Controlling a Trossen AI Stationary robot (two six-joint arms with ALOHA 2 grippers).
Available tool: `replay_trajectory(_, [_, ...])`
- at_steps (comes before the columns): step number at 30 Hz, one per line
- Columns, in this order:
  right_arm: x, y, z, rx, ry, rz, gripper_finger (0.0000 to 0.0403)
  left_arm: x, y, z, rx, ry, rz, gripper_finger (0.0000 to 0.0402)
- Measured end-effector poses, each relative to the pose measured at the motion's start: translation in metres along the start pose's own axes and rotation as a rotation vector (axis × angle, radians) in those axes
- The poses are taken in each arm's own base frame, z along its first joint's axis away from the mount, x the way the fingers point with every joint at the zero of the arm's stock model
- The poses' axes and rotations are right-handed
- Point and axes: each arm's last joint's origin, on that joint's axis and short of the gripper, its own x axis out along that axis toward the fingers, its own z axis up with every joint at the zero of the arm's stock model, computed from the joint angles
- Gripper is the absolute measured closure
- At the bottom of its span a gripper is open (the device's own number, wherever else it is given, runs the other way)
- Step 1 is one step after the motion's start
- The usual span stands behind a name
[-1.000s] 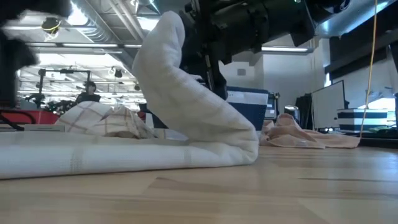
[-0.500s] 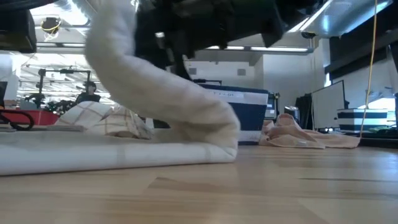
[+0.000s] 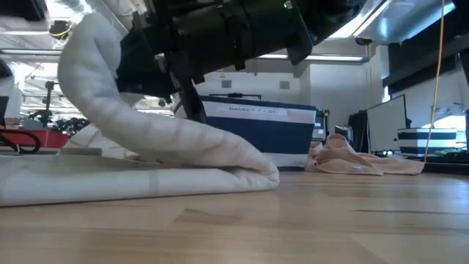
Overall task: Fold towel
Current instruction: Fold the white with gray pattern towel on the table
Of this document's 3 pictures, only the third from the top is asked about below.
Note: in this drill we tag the navy fabric basket white label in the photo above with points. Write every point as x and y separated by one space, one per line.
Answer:
256 135

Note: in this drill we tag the long ceiling light strip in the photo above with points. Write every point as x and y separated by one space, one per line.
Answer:
29 51
329 58

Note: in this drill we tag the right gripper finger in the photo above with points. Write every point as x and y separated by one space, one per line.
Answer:
146 80
143 51

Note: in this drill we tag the navy white striped basket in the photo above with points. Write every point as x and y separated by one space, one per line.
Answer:
427 143

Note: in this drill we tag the black metal table frame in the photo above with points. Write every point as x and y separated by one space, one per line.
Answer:
447 168

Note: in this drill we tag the dark screen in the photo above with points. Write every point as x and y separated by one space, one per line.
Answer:
3 110

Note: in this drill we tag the grey wall panel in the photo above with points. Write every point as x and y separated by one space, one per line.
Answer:
226 84
284 85

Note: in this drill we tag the dark grey cylinder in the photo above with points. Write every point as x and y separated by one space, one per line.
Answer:
342 132

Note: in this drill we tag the dark ceiling dome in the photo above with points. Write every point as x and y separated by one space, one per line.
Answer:
362 41

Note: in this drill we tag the black desk device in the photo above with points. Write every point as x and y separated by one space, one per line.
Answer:
320 124

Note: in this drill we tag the red plastic bin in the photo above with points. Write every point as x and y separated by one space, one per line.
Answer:
51 138

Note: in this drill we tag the black ceiling beam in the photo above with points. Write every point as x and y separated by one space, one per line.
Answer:
421 69

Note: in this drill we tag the white towel grey checks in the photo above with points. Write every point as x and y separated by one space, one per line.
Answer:
146 146

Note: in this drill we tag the pink beige towel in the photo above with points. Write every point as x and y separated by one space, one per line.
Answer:
340 157

